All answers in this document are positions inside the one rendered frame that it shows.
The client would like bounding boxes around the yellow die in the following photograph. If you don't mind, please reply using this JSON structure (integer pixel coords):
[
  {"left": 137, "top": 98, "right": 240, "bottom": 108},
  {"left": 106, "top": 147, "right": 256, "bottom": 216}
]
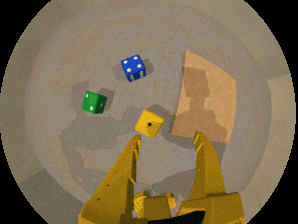
[{"left": 135, "top": 109, "right": 164, "bottom": 138}]

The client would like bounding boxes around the blue die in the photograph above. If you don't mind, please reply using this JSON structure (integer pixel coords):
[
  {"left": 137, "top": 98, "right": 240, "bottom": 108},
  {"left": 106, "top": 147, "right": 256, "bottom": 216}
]
[{"left": 121, "top": 54, "right": 146, "bottom": 82}]

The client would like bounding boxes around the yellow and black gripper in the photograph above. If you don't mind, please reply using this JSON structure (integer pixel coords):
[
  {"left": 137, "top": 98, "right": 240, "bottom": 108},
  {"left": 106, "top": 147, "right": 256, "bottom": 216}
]
[{"left": 78, "top": 131, "right": 245, "bottom": 224}]

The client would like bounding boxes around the tan mat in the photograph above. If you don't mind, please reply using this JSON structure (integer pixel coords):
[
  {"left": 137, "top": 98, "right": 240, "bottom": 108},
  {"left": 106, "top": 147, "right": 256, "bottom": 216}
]
[{"left": 170, "top": 51, "right": 236, "bottom": 143}]

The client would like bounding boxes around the green die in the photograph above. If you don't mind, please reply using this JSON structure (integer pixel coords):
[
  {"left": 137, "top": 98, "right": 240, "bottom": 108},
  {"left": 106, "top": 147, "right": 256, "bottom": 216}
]
[{"left": 82, "top": 91, "right": 107, "bottom": 114}]

